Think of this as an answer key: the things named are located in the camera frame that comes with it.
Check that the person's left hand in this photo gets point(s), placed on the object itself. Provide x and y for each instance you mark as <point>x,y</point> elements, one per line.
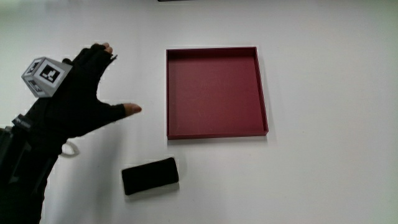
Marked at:
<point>77,105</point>

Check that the black eraser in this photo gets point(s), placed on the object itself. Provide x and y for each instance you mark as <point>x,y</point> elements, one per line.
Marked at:
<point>150,176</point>

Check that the person's left forearm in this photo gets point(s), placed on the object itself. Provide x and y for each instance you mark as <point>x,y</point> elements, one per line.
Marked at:
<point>21,174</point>

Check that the red square tray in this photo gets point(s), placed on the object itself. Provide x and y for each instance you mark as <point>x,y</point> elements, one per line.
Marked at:
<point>214,96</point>

